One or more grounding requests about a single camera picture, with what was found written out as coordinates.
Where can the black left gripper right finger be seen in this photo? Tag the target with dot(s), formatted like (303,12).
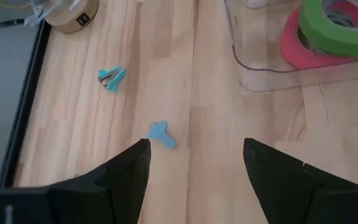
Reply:
(291,196)

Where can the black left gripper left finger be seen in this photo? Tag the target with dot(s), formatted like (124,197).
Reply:
(120,193)

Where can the blue staple remover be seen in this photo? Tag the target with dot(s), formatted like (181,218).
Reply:
(162,133)

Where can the teal staple remover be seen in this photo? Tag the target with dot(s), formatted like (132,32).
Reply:
(112,79)

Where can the pink tape roll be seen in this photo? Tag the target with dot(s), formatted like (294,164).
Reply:
(294,53)

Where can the green masking tape roll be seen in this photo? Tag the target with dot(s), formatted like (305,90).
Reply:
(322,34)

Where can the clear plastic bin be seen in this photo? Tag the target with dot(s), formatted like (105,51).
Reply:
(259,81)

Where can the white lamp wooden base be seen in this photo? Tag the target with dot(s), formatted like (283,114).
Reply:
(70,21)

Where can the black aluminium table frame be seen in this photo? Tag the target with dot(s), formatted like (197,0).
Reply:
(23,109)

